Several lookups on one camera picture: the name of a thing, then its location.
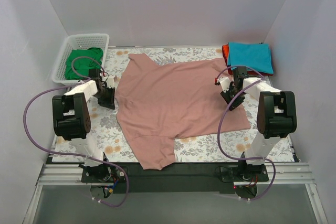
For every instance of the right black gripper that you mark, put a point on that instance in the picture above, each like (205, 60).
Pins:
(233, 98)

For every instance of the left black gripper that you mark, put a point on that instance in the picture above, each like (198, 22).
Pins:
(107, 98)

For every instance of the pink t shirt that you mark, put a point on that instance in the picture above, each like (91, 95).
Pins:
(158, 104)

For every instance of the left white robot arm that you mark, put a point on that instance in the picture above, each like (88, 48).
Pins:
(71, 118)

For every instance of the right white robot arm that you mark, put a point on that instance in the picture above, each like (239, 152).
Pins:
(276, 115)

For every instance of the green t shirt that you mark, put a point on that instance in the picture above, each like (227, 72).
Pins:
(89, 59)

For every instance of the blue folded t shirt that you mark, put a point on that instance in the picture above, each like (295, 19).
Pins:
(257, 56)

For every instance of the orange folded t shirt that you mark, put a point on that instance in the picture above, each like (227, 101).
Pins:
(225, 51)

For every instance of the white plastic basket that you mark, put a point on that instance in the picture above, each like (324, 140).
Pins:
(79, 41)

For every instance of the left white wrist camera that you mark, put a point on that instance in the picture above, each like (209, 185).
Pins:
(111, 81)

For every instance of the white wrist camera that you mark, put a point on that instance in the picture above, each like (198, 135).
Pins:
(223, 82)
(111, 81)

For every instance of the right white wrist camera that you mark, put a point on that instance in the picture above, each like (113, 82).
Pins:
(223, 82)

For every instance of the aluminium rail frame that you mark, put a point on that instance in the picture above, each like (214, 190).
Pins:
(290, 196)

